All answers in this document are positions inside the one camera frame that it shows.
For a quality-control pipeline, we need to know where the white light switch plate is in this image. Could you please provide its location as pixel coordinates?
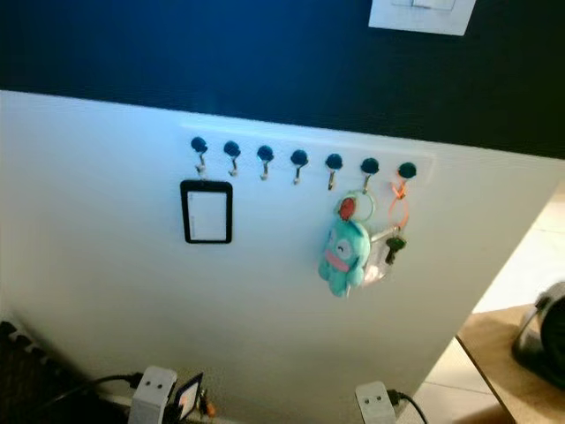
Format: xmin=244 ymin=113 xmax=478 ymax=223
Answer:
xmin=368 ymin=0 xmax=478 ymax=37

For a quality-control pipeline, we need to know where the white hook rail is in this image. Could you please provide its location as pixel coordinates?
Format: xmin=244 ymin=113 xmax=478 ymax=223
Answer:
xmin=181 ymin=124 xmax=438 ymax=182

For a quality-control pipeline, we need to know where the teal plush toy keychain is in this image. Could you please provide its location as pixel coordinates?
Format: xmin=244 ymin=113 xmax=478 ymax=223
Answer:
xmin=318 ymin=191 xmax=377 ymax=297

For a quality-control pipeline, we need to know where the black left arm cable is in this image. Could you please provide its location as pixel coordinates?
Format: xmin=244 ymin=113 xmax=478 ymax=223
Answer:
xmin=42 ymin=372 xmax=144 ymax=416

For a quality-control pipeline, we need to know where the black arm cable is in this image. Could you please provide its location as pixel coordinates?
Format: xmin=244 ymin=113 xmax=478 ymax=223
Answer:
xmin=42 ymin=372 xmax=144 ymax=416
xmin=391 ymin=390 xmax=432 ymax=424

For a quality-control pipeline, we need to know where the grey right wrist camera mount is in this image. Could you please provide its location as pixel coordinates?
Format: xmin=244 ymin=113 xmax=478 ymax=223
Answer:
xmin=355 ymin=382 xmax=396 ymax=424

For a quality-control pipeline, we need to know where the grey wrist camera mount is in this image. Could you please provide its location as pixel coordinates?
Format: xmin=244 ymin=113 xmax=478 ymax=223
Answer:
xmin=355 ymin=382 xmax=396 ymax=424
xmin=131 ymin=366 xmax=177 ymax=424

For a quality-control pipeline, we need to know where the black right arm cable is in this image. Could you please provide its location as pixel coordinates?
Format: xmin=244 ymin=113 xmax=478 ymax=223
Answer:
xmin=391 ymin=390 xmax=432 ymax=424

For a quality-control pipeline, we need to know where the clear acrylic tag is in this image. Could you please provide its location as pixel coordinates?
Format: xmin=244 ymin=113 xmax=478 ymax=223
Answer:
xmin=367 ymin=230 xmax=395 ymax=284

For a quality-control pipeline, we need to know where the green key on orange strap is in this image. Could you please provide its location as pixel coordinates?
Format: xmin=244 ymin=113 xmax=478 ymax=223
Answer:
xmin=384 ymin=179 xmax=411 ymax=266

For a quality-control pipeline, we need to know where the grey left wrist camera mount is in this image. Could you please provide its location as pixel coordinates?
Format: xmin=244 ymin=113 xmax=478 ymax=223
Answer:
xmin=131 ymin=366 xmax=177 ymax=424

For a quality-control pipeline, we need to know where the black framed card holder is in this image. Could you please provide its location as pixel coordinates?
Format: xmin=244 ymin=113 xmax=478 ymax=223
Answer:
xmin=180 ymin=179 xmax=234 ymax=246

